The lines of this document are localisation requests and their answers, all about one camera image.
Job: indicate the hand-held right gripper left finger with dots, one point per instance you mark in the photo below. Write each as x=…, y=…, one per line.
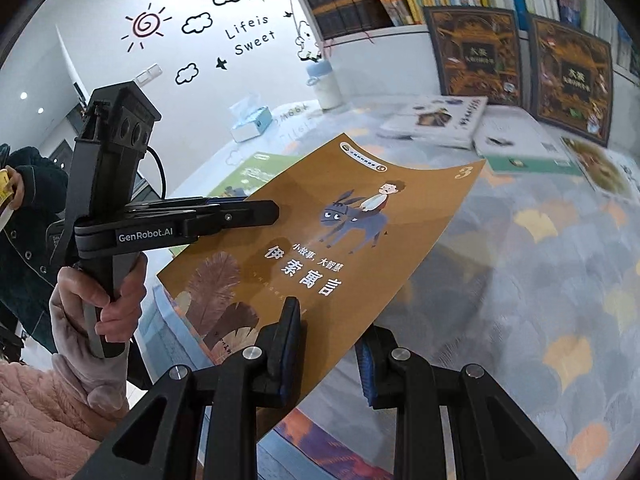
x=292, y=355

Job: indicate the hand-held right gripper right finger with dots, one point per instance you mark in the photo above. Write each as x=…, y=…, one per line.
x=369, y=375

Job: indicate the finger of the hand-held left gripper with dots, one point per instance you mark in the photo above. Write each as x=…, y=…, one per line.
x=245, y=212
x=225, y=201

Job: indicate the tidy stack of picture books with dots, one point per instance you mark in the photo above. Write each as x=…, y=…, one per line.
x=250, y=172

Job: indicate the brown donkey-rider storybook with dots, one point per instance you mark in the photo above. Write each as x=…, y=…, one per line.
x=310, y=240

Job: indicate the white book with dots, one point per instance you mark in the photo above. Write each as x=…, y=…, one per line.
x=430, y=120

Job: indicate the person's left hand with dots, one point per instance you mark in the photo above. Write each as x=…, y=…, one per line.
x=127, y=305

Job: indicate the blue tissue pack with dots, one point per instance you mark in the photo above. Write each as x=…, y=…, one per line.
x=250, y=122

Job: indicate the yellow object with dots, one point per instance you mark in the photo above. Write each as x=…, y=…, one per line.
x=4, y=182

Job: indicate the white bottle with blue lid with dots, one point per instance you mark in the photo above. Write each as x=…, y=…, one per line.
x=325, y=85

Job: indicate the white bookshelf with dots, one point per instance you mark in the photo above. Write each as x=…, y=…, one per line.
x=390, y=60

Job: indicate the dark ornate encyclopedia book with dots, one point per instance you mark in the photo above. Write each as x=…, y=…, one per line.
x=475, y=55
x=572, y=80

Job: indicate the white wall switch panel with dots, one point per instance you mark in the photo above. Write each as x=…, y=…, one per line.
x=150, y=72

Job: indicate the small black cloud wall decal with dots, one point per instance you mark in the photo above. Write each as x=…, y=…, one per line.
x=197, y=22
x=186, y=74

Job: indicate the black bird wall decal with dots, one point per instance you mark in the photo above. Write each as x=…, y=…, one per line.
x=221, y=63

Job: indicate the red sun wall decal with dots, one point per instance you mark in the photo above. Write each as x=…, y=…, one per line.
x=146, y=22

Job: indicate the black lettering wall decal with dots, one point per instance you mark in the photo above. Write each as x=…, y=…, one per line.
x=252, y=35

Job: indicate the bear swing wall decal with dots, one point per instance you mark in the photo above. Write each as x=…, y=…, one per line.
x=307, y=42

